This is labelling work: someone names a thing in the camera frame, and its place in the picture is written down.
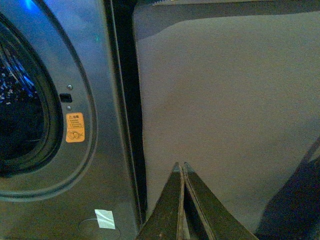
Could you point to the beige sofa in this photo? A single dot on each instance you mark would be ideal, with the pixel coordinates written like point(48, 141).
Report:
point(231, 87)

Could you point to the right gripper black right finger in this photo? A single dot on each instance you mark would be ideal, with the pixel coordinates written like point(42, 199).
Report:
point(208, 217)

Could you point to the grey front-load washing machine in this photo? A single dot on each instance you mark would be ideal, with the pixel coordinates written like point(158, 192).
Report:
point(70, 49)

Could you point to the orange warning sticker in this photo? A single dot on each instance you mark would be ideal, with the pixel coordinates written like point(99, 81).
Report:
point(75, 128)

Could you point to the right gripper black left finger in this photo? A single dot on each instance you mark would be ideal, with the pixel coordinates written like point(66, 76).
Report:
point(167, 219)

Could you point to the white tape piece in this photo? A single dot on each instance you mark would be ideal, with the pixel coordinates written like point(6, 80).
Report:
point(105, 219)

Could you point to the steel washer drum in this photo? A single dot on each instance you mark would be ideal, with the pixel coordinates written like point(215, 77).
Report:
point(21, 112)

